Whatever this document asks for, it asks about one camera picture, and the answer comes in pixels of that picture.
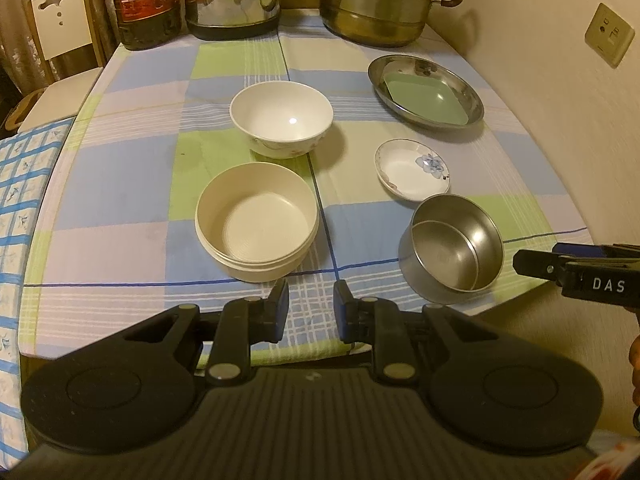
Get small floral saucer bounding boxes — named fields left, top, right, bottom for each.
left=374, top=139, right=450, bottom=203

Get cream plastic bowl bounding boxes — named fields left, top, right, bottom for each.
left=194, top=162, right=320, bottom=283

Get blue patterned cloth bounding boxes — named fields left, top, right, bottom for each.
left=0, top=117, right=77, bottom=463

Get cooking oil bottle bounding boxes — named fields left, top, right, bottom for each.
left=109, top=0, right=182, bottom=52

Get checkered tablecloth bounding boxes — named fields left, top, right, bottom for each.
left=20, top=9, right=594, bottom=370

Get person's right hand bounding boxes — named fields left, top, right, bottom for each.
left=628, top=334, right=640, bottom=435

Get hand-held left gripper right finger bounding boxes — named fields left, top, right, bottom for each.
left=333, top=280, right=502, bottom=387

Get beige wall socket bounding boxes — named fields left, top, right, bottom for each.
left=584, top=3, right=636, bottom=69

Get stainless steel steamer pot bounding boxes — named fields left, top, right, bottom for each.
left=302, top=0, right=472, bottom=47

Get beige curtain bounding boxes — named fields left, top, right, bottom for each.
left=0, top=0, right=121, bottom=97

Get white wooden chair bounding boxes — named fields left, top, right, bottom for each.
left=19, top=0, right=107, bottom=133

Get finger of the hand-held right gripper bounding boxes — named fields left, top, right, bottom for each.
left=552, top=242, right=640, bottom=262
left=512, top=249, right=567, bottom=284

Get stainless steel bowl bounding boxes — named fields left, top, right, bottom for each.
left=398, top=194, right=504, bottom=305

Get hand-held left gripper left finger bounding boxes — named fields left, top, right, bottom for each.
left=121, top=279, right=291, bottom=387

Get white ceramic floral bowl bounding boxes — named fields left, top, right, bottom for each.
left=229, top=81, right=334, bottom=160

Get round stainless steel plate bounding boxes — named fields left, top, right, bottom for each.
left=367, top=54, right=485, bottom=130

